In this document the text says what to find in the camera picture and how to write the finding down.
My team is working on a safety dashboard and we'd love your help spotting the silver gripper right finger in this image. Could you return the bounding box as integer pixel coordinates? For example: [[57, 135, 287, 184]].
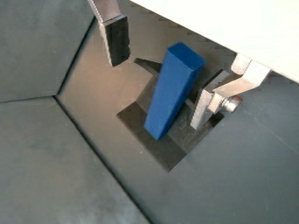
[[191, 54, 271, 130]]

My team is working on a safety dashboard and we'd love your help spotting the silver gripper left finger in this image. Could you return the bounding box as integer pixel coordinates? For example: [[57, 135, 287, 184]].
[[88, 0, 131, 67]]

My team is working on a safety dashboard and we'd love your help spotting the blue rectangular block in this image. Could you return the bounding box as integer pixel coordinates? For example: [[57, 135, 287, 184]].
[[144, 42, 205, 140]]

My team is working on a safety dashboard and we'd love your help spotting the black curved fixture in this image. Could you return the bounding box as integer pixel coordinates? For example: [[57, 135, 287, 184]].
[[116, 57, 227, 172]]

